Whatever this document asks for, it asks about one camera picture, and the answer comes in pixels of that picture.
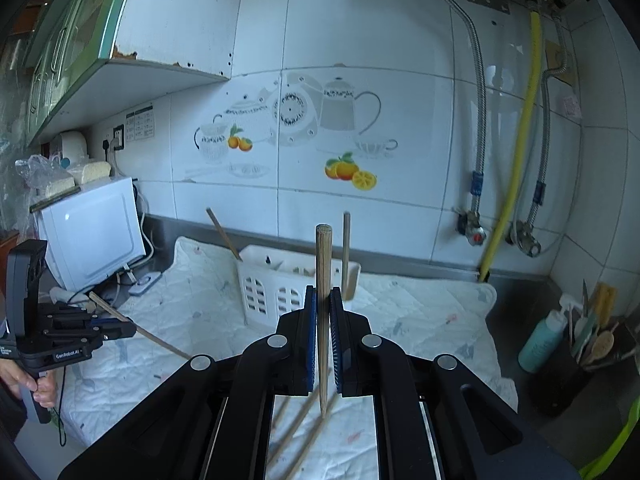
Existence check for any wooden chopstick four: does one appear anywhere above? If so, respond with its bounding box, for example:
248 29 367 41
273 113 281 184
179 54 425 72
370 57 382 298
316 224 332 418

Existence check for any white plastic utensil holder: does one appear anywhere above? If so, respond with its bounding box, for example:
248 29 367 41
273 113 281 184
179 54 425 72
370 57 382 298
235 244 362 328

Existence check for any white quilted mat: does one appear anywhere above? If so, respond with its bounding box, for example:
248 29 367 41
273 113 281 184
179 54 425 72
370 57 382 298
62 237 518 479

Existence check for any left braided metal hose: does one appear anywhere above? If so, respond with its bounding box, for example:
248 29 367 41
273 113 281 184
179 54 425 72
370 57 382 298
430 0 490 221

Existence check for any red handle water valve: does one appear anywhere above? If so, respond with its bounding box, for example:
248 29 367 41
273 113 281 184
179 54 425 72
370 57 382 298
456 209 487 246

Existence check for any right braided metal hose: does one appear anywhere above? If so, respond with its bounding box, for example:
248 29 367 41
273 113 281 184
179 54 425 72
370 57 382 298
522 19 584 256

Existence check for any wooden chopstick six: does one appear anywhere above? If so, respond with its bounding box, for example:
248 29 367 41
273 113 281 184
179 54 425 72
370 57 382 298
267 388 319 467

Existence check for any wooden chopstick two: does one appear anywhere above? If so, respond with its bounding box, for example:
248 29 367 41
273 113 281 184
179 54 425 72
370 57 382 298
341 211 352 299

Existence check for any green wall cabinet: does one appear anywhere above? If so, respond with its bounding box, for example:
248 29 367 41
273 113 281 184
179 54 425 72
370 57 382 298
1 0 240 148

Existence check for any person's left hand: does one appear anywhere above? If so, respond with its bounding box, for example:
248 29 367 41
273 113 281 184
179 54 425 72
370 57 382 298
0 360 56 408

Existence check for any teal soap bottle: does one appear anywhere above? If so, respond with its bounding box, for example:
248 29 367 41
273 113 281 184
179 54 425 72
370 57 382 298
518 292 584 374

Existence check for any wooden chopstick three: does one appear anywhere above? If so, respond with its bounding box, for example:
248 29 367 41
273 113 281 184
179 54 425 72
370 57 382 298
88 290 192 360

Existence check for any wall power socket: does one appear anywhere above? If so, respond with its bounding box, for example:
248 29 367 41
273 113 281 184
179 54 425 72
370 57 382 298
103 124 125 152

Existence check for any wooden chopstick five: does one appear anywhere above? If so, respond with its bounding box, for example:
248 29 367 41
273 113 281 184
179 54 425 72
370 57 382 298
271 396 291 429

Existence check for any green plastic rack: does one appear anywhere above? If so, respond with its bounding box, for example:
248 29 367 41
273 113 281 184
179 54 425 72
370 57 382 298
579 396 640 480

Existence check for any wooden chopstick one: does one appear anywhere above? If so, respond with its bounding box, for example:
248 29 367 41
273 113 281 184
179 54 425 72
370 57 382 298
205 207 243 262

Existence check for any wooden chopstick seven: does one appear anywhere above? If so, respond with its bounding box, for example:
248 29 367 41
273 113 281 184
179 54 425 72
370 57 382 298
284 392 340 480

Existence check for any black utensil cup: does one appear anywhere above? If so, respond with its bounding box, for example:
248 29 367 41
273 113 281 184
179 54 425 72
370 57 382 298
530 318 639 418

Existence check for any white microwave oven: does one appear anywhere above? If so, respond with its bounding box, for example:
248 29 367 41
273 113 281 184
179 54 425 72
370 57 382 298
35 178 145 292

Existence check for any wooden spoon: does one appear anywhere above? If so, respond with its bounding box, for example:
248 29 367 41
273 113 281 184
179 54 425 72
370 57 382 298
582 330 615 366

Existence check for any yellow gas hose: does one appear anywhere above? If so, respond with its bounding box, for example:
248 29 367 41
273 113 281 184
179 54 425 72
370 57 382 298
477 8 544 283

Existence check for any braided metal hose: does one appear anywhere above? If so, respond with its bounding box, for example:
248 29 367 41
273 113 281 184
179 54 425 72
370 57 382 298
430 0 490 221
522 19 584 256

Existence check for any chrome water valve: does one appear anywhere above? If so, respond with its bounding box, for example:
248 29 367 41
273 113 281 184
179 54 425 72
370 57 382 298
506 220 541 258

